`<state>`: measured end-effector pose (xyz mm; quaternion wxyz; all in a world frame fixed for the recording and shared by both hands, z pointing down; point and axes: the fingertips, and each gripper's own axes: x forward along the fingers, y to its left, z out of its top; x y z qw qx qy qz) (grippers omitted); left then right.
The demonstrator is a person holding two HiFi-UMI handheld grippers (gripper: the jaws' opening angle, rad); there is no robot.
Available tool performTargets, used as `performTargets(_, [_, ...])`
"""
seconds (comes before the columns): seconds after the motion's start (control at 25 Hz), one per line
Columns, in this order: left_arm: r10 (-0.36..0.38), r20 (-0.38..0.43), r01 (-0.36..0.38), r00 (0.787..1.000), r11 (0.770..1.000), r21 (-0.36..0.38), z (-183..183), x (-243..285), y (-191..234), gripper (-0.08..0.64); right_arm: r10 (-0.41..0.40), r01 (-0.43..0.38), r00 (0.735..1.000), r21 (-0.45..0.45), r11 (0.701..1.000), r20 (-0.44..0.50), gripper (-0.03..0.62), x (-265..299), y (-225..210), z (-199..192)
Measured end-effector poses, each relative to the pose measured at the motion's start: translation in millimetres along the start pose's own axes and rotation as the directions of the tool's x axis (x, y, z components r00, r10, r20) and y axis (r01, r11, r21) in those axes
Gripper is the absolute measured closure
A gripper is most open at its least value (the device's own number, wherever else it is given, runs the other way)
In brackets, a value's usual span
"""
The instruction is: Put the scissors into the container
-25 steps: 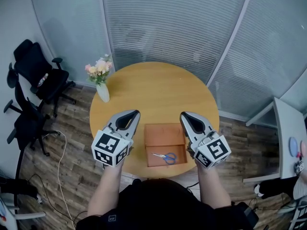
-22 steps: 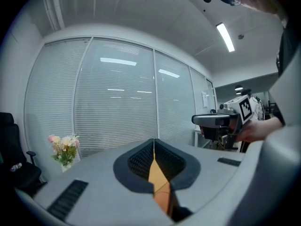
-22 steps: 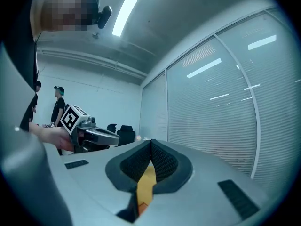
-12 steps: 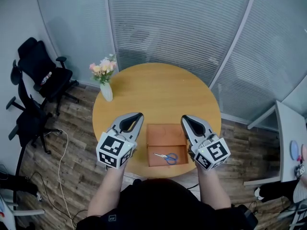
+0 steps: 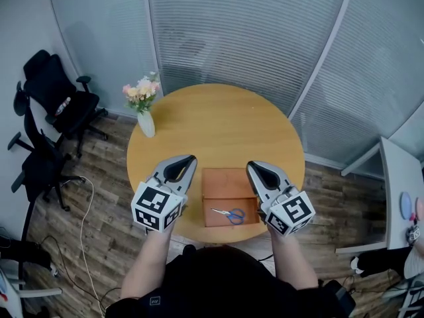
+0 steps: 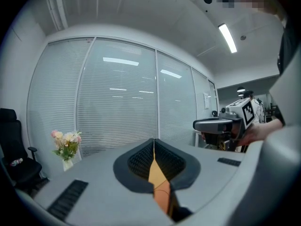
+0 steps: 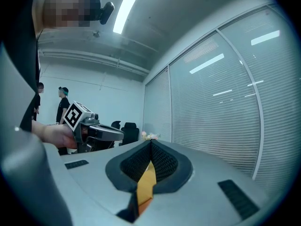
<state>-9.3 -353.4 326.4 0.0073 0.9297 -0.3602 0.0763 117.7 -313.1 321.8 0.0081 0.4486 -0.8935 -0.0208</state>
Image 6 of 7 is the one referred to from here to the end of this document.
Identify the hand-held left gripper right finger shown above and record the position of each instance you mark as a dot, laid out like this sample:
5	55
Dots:
211	173

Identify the round ceiling smoke detector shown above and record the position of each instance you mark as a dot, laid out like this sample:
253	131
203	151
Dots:
243	37

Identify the white ceramic vase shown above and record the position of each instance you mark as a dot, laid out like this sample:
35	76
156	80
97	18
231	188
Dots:
67	165

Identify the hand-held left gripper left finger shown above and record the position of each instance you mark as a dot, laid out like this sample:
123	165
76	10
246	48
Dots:
98	196

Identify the long ceiling light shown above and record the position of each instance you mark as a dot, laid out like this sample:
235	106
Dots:
227	38

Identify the pink and yellow flower bouquet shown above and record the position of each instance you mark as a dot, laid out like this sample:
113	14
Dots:
67	141

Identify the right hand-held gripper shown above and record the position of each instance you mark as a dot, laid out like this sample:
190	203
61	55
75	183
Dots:
244	113

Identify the orange wooden drawer box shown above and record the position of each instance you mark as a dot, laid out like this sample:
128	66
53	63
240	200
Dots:
162	196

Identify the person's right hand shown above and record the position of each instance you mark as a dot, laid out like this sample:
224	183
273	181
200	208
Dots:
255	133

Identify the person's right forearm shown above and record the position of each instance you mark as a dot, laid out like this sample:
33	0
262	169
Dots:
275	127

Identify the black office chair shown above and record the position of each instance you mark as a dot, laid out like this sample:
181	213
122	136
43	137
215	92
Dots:
16	154

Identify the white paper notice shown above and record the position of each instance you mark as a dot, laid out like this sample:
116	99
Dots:
206	100

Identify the small plastic bottle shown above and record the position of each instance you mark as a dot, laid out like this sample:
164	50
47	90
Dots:
16	162

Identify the person's black clothing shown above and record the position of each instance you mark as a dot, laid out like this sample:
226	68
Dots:
285	50

